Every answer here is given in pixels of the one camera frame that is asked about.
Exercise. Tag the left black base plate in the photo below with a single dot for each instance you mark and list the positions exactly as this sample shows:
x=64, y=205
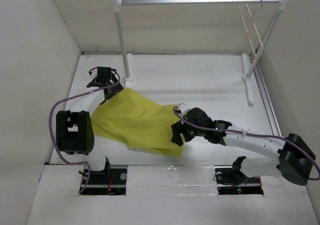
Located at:
x=112, y=184

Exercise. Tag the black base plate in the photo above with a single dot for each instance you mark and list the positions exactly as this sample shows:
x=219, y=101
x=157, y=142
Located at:
x=231, y=182
x=112, y=184

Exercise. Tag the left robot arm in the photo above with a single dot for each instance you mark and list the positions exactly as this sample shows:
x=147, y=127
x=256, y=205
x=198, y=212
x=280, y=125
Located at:
x=74, y=134

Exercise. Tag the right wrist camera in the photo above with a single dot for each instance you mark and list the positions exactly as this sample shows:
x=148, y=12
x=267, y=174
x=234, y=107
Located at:
x=183, y=108

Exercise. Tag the beige plastic hanger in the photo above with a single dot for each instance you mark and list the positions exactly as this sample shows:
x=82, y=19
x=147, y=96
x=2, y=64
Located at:
x=251, y=30

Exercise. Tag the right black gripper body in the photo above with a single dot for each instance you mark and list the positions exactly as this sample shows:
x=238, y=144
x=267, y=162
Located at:
x=188, y=132

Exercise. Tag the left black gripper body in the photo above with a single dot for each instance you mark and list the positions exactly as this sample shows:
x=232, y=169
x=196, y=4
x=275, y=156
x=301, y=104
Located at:
x=115, y=89

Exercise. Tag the white clothes rack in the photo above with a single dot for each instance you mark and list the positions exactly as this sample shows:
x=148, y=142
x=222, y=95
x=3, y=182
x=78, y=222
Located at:
x=248, y=66

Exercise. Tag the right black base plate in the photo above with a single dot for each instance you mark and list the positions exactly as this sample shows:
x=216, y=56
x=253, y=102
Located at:
x=231, y=182

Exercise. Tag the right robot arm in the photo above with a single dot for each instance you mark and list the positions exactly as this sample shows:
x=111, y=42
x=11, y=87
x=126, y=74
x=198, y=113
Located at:
x=289, y=157

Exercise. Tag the yellow trousers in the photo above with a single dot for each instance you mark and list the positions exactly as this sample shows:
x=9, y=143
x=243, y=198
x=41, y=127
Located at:
x=137, y=121

